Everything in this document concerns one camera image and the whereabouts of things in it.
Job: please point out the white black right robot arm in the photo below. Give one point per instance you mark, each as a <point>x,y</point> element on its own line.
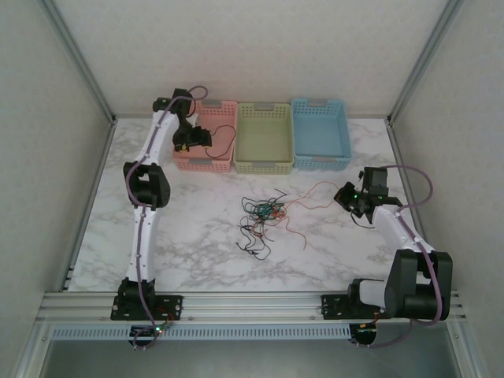
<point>405,291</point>

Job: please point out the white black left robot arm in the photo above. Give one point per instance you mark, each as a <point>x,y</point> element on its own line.
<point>149,236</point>

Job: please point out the pink plastic basket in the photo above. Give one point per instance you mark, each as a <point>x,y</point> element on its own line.
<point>224,118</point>

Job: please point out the green plastic basket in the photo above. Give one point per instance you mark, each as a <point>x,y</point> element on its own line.
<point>264,138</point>

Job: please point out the blue plastic basket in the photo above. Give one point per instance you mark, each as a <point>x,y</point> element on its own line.
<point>321,134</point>

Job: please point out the red black power lead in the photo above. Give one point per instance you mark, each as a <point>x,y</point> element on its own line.
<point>172,317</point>
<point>377,319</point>

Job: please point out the right controller board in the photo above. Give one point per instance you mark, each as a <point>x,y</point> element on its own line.
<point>364,332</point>

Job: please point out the controller board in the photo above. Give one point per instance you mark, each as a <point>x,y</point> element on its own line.
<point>143,332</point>
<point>364,332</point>

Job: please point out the left controller board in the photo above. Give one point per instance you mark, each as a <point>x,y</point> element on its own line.
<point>143,332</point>

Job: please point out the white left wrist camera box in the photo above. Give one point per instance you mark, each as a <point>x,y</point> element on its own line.
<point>195,119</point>

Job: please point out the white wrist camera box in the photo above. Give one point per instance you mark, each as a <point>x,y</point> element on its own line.
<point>195,119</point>
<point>360,175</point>

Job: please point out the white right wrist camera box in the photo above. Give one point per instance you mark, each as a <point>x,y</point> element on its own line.
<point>360,175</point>

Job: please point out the aluminium back frame rail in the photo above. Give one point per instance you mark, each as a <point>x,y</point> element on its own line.
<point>130,115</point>

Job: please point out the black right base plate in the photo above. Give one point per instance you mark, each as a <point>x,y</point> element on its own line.
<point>330,307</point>

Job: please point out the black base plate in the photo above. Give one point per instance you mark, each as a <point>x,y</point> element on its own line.
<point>330,307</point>
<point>173,303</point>

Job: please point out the aluminium frame post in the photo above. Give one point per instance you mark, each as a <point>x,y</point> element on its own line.
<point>424,59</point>
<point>80,59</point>
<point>460,354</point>
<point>31,350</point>

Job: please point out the aluminium mounting rail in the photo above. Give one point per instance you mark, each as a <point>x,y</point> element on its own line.
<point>252,305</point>

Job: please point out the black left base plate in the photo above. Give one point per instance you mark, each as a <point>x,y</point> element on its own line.
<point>173,303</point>

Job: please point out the aluminium lower frame post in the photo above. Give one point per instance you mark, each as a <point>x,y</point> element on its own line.
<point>460,354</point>
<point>31,350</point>

